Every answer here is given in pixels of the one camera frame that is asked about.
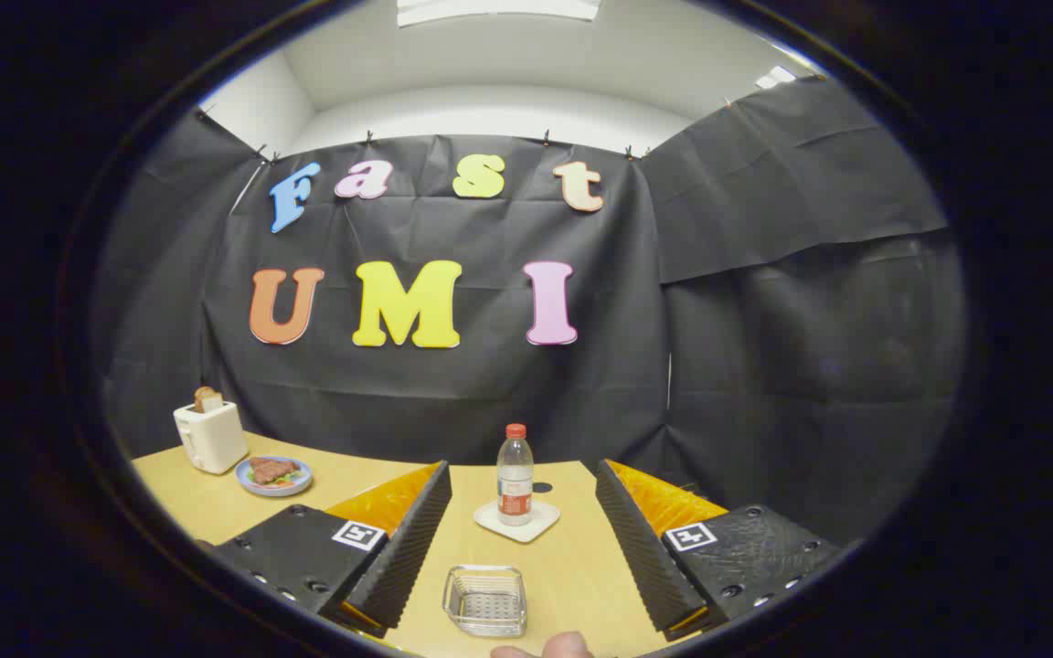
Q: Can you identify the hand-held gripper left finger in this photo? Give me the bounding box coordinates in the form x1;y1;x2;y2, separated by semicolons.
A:
211;460;454;641

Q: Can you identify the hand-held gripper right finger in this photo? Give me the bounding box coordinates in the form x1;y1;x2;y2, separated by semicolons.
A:
593;459;846;642

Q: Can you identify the white square coaster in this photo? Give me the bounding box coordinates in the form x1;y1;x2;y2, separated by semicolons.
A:
473;498;561;545

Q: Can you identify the clear red-capped water bottle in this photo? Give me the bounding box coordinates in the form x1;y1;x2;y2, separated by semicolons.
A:
496;423;535;527

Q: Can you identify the brown meat piece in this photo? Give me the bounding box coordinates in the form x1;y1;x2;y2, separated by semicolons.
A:
248;458;301;485

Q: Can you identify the blue food plate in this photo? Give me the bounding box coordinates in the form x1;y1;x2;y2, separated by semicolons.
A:
235;455;314;498

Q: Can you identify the cream toaster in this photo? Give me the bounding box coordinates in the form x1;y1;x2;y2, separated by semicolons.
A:
173;400;250;476

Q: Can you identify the black backdrop cloth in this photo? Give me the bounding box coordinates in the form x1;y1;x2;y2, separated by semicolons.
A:
92;76;968;547

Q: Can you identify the large ceiling light panel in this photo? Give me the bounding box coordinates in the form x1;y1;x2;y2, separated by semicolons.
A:
397;0;602;27

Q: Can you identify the metal wire basket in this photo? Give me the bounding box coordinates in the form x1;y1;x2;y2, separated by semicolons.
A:
441;565;528;639

